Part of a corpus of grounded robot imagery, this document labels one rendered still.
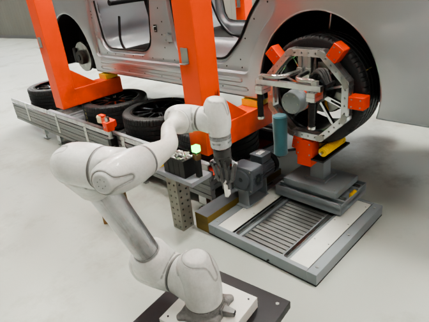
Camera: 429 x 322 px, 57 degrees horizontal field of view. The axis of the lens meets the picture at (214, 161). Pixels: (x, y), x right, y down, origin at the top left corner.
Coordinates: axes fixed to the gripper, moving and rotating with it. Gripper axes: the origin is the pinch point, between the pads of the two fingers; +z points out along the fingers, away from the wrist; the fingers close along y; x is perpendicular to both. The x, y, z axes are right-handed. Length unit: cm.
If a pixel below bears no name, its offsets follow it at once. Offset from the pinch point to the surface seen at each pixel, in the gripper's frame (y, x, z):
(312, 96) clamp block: 23, 64, -21
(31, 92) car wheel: -333, 177, 21
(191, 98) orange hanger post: -50, 66, -17
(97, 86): -213, 161, 7
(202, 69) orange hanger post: -41, 67, -34
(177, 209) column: -65, 49, 54
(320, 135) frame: 22, 86, 11
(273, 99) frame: -10, 98, -6
